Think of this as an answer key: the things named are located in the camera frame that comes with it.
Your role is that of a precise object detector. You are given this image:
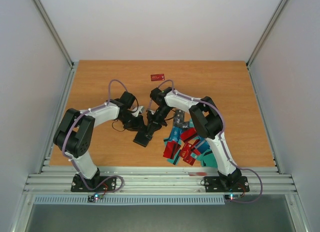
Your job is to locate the black leather card holder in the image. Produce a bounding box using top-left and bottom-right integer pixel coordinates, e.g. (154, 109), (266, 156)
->
(133, 131), (152, 147)

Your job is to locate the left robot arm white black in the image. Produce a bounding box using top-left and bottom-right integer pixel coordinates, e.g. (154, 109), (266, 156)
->
(53, 92), (145, 192)

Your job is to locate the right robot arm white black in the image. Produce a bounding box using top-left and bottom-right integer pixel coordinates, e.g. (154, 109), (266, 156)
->
(144, 87), (242, 191)

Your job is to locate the blue card under red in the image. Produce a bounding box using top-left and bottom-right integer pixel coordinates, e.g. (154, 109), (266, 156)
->
(168, 126), (183, 143)

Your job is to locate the black VIP card near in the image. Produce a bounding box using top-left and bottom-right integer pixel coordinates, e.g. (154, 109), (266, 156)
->
(173, 114), (185, 127)

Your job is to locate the black VIP card far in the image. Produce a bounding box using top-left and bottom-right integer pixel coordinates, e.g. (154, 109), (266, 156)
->
(174, 109), (185, 117)

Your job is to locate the red card black stripe upright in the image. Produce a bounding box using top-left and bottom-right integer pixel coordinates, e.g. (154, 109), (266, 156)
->
(163, 141), (181, 159)

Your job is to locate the black VIP card tilted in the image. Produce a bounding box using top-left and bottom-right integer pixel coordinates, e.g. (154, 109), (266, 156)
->
(179, 121), (190, 130)

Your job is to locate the red card stripe centre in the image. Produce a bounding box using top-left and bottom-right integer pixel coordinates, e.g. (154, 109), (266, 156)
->
(180, 128), (198, 143)

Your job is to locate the red chip card bottom centre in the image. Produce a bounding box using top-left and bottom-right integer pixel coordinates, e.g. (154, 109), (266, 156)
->
(179, 143), (192, 160)

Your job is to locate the teal card stripe bottom centre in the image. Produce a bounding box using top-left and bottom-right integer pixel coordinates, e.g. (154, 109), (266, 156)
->
(167, 152), (180, 166)

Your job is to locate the teal card stripe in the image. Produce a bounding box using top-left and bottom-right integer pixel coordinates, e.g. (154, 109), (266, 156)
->
(167, 152), (180, 166)
(200, 151), (218, 168)

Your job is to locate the lone red card far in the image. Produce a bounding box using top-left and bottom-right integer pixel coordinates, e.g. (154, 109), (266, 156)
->
(150, 74), (165, 81)

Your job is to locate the blue card centre right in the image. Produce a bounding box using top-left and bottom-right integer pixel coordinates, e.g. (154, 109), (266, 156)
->
(191, 140), (210, 155)

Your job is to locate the teal card stripe bottom right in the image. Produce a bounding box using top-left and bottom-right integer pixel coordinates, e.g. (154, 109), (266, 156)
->
(200, 151), (218, 168)

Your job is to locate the left controller board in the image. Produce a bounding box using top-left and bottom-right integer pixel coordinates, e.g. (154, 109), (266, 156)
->
(87, 194), (104, 203)

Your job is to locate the controller board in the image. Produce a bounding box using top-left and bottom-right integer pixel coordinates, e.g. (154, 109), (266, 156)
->
(87, 194), (104, 203)
(224, 194), (242, 201)

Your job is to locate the right controller board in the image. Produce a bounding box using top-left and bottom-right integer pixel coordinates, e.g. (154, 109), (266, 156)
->
(224, 194), (242, 201)

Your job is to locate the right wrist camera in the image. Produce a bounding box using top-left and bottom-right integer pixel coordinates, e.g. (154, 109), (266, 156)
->
(147, 110), (154, 118)

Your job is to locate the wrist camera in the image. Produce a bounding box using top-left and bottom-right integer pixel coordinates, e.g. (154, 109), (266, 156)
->
(132, 106), (145, 117)
(147, 110), (154, 118)

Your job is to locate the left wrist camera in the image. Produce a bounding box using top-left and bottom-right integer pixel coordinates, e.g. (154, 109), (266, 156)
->
(132, 106), (145, 117)

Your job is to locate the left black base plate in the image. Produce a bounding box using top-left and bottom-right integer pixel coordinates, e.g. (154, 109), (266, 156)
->
(70, 174), (117, 193)

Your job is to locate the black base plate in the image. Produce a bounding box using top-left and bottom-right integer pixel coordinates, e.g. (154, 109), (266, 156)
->
(203, 176), (250, 193)
(70, 174), (117, 193)

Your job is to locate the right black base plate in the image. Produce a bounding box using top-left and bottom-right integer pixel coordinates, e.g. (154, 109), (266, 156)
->
(203, 176), (250, 193)

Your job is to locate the aluminium rail frame front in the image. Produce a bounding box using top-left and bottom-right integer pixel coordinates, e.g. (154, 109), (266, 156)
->
(23, 166), (297, 195)

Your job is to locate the grey slotted cable duct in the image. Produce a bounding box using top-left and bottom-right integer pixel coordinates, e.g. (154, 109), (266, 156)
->
(34, 195), (225, 206)

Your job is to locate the left aluminium corner post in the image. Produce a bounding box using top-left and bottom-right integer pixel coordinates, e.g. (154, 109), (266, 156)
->
(32, 0), (74, 69)

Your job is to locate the aluminium corner post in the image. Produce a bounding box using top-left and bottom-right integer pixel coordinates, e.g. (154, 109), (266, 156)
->
(246, 0), (289, 70)
(32, 0), (74, 69)

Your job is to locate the right aluminium corner post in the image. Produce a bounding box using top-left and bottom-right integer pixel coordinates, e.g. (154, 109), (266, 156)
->
(246, 0), (289, 70)

